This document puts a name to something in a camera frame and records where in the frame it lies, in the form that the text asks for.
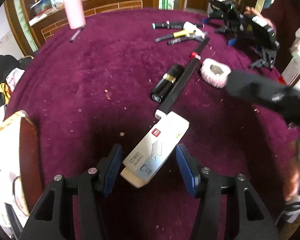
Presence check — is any white red carton box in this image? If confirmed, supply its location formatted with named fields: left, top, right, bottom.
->
left=120, top=112, right=190, bottom=188

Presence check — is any white storage box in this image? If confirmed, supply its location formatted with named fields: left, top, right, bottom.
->
left=0, top=110, right=44, bottom=233

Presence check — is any operator right hand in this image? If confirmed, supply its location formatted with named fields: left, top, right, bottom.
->
left=283, top=139, right=300, bottom=202

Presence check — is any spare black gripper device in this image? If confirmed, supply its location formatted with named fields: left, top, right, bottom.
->
left=202, top=0, right=280, bottom=70

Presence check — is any woman in maroon jacket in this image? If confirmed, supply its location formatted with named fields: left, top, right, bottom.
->
left=244, top=0, right=300, bottom=73

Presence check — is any black gold lipstick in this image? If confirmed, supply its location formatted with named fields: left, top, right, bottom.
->
left=150, top=64, right=184, bottom=103

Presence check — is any clear black pen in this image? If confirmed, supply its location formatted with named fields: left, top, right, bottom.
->
left=167, top=35, right=205, bottom=46

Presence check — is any white plastic bag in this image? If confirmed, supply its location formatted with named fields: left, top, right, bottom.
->
left=6, top=68, right=25, bottom=92

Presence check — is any yellow black pen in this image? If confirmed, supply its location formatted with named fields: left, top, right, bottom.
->
left=154, top=30, right=194, bottom=43

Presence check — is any small pen near bottle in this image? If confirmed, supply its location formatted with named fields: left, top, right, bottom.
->
left=70, top=26, right=85, bottom=43

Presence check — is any wooden cabinet counter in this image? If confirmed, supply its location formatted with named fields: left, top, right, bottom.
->
left=30, top=0, right=159, bottom=48

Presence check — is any pink thermos bottle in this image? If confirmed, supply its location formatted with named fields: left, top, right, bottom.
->
left=64, top=0, right=86, bottom=29

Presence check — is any black pen red ring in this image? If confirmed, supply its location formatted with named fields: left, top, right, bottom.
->
left=154, top=36, right=211, bottom=120

